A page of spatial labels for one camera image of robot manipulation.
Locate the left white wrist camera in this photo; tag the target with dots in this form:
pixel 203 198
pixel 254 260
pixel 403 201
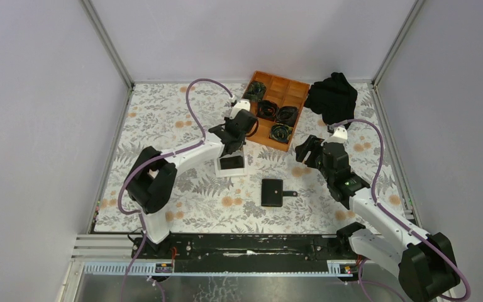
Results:
pixel 237 106

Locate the dark rolled item middle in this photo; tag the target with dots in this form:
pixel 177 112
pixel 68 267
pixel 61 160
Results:
pixel 267 110

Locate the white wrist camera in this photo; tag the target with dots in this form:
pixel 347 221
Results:
pixel 237 106
pixel 339 135

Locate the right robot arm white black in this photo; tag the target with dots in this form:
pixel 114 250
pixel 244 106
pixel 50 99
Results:
pixel 423 263

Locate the dark rolled item bottom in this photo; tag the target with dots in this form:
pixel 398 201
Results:
pixel 281 133

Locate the orange compartment tray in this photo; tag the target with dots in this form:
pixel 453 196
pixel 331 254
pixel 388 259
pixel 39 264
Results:
pixel 277 102

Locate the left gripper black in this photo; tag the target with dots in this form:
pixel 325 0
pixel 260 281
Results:
pixel 226 120

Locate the black leather card holder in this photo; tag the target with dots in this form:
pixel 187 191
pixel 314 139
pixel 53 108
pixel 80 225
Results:
pixel 273 193

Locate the dark rolled item right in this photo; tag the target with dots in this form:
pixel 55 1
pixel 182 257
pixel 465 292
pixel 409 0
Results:
pixel 287 115

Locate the slotted cable duct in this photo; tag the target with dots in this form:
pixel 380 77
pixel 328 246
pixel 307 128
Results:
pixel 155 269

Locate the black crumpled cloth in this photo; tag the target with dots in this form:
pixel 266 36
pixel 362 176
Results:
pixel 333 98

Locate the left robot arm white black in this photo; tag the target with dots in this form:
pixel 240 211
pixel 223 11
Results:
pixel 152 178

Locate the dark rolled item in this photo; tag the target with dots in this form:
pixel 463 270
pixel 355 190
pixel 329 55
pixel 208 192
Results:
pixel 281 133
pixel 255 91
pixel 267 110
pixel 287 115

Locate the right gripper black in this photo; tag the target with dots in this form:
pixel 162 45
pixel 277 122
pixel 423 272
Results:
pixel 312 144

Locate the white plastic card box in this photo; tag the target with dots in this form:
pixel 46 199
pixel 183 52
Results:
pixel 232 172

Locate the dark rolled item top left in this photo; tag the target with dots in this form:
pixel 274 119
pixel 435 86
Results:
pixel 255 91

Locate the black card in box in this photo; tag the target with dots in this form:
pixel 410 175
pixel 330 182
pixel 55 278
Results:
pixel 231 162

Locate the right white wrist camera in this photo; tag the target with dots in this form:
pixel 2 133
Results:
pixel 339 135

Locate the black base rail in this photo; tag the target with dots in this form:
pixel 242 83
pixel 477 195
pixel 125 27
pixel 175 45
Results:
pixel 246 251

